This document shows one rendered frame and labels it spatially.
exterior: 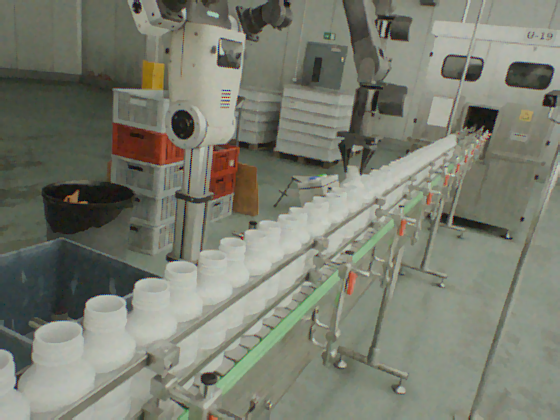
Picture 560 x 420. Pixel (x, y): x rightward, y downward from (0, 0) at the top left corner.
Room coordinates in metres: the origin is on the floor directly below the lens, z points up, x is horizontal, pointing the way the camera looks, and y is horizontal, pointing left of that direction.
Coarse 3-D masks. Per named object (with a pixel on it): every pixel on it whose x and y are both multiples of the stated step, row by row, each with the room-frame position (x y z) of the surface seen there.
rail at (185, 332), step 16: (368, 208) 1.16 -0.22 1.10; (368, 224) 1.21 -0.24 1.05; (352, 240) 1.07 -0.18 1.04; (272, 272) 0.66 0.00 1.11; (224, 304) 0.54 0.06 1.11; (272, 304) 0.68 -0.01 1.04; (208, 320) 0.50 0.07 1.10; (256, 320) 0.63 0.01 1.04; (176, 336) 0.45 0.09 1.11; (240, 336) 0.59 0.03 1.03; (128, 368) 0.38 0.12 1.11; (192, 368) 0.49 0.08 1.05; (16, 384) 0.35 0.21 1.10; (112, 384) 0.36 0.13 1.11; (80, 400) 0.33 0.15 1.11; (96, 400) 0.35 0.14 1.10; (64, 416) 0.32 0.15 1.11
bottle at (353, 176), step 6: (348, 168) 1.15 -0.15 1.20; (354, 168) 1.14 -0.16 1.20; (348, 174) 1.14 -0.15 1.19; (354, 174) 1.14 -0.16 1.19; (348, 180) 1.14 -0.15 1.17; (354, 180) 1.13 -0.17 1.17; (360, 180) 1.15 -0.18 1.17; (342, 186) 1.14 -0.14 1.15; (360, 186) 1.13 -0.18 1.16; (360, 192) 1.13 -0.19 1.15; (360, 198) 1.13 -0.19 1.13; (360, 204) 1.13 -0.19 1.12
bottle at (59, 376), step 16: (48, 336) 0.36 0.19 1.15; (64, 336) 0.36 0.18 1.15; (80, 336) 0.35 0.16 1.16; (48, 352) 0.33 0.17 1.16; (64, 352) 0.34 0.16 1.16; (80, 352) 0.35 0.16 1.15; (32, 368) 0.34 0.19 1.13; (48, 368) 0.33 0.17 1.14; (64, 368) 0.34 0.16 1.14; (80, 368) 0.35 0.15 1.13; (32, 384) 0.33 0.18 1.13; (48, 384) 0.33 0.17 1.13; (64, 384) 0.33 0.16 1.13; (80, 384) 0.34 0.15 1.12; (32, 400) 0.32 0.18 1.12; (48, 400) 0.32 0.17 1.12; (64, 400) 0.33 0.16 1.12; (32, 416) 0.32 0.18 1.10; (48, 416) 0.32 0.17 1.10; (80, 416) 0.34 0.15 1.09
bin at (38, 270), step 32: (0, 256) 0.89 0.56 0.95; (32, 256) 0.95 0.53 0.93; (64, 256) 1.02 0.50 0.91; (96, 256) 0.98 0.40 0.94; (0, 288) 0.89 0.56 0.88; (32, 288) 0.95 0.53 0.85; (64, 288) 1.02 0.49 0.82; (96, 288) 0.98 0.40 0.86; (128, 288) 0.94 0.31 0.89; (0, 320) 0.89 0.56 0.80; (32, 352) 0.62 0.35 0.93
